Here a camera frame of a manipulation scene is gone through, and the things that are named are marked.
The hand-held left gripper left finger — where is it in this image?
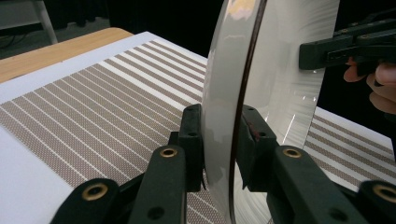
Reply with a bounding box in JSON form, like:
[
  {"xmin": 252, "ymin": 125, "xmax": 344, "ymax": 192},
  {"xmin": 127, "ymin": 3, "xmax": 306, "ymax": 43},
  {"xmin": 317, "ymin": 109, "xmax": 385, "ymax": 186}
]
[{"xmin": 169, "ymin": 104, "xmax": 206, "ymax": 192}]

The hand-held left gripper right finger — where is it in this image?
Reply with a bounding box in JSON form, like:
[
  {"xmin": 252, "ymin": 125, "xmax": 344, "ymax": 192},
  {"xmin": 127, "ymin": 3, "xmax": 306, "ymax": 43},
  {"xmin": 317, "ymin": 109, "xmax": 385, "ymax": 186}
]
[{"xmin": 236, "ymin": 105, "xmax": 279, "ymax": 192}]

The white plate dark rim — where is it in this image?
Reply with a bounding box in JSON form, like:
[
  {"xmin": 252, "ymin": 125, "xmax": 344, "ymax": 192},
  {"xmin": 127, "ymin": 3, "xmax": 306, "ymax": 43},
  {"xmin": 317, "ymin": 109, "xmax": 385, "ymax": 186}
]
[{"xmin": 200, "ymin": 0, "xmax": 341, "ymax": 224}]

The brown striped placemat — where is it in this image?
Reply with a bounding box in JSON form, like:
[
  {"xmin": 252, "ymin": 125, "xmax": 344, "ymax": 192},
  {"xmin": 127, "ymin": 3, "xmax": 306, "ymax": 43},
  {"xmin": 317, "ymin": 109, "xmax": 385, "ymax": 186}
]
[{"xmin": 0, "ymin": 39, "xmax": 396, "ymax": 224}]

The white metal desk frame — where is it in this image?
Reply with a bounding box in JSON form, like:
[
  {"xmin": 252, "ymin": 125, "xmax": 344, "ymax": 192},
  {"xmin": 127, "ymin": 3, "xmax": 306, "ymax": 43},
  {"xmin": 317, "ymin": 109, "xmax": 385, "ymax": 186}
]
[{"xmin": 0, "ymin": 0, "xmax": 59, "ymax": 45}]

